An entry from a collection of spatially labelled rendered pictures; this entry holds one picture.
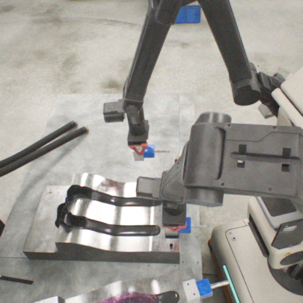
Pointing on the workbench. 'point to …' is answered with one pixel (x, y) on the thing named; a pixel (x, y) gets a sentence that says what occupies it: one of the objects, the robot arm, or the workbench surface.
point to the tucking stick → (16, 279)
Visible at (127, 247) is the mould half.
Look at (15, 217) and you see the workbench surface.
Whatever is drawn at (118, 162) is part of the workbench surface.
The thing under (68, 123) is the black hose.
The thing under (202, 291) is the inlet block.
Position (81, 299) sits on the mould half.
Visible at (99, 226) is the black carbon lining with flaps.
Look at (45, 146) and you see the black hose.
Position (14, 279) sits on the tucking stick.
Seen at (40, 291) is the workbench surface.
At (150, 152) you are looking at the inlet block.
